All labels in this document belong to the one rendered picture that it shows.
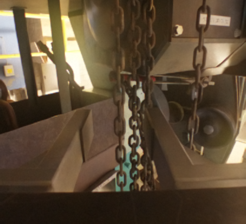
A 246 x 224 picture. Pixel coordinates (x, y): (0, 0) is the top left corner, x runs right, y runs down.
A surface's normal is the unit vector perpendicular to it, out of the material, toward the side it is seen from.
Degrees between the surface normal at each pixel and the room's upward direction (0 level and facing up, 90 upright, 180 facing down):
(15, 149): 90
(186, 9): 90
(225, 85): 90
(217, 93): 90
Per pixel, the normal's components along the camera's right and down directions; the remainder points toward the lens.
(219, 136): -0.72, 0.16
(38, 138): 0.75, 0.18
